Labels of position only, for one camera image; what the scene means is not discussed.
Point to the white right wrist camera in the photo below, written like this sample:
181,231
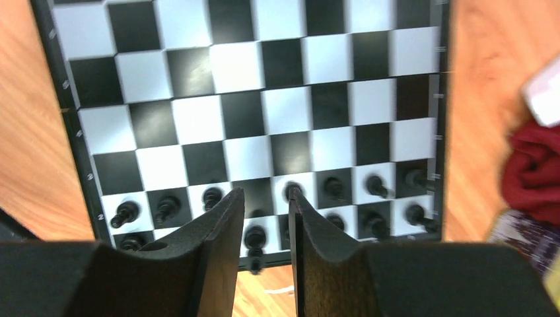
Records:
541,94

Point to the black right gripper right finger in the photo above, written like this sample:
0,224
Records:
336,275

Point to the yellow metal tin tray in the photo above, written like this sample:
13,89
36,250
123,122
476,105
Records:
537,240

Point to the black white chessboard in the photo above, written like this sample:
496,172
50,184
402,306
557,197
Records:
201,92

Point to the black pieces set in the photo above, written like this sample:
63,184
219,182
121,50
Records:
373,203

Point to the dark red hanging shirt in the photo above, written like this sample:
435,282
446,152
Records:
530,181

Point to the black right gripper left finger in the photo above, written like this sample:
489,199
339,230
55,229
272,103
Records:
190,272

